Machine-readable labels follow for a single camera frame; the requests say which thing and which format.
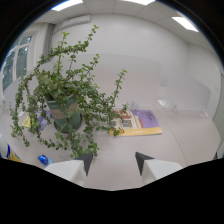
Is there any ceiling light panel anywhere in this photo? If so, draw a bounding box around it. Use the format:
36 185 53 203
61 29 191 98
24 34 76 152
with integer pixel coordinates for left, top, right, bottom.
171 16 200 34
122 0 156 6
50 0 84 12

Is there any blue bottle cap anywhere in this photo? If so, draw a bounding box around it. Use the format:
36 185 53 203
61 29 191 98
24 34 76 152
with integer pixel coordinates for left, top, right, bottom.
37 154 54 167

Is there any yellow and purple booklet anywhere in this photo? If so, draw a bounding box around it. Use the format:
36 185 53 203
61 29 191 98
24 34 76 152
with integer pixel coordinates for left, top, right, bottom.
21 110 53 132

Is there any green ceramic plant pot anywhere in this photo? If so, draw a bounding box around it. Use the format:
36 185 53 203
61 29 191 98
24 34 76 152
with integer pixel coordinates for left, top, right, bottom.
44 94 83 134

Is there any blue and yellow packet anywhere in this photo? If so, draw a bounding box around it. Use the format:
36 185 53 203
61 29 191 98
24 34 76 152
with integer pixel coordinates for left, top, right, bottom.
5 143 23 164

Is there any window with dark frame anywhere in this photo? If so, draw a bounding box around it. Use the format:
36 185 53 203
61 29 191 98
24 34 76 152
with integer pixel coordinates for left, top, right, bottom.
1 35 33 92

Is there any purple and yellow book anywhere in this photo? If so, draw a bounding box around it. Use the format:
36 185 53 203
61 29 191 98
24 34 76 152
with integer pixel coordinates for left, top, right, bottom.
109 109 163 137

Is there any green leafy potted plant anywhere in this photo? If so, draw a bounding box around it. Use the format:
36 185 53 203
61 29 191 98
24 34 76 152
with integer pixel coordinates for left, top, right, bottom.
9 24 130 160

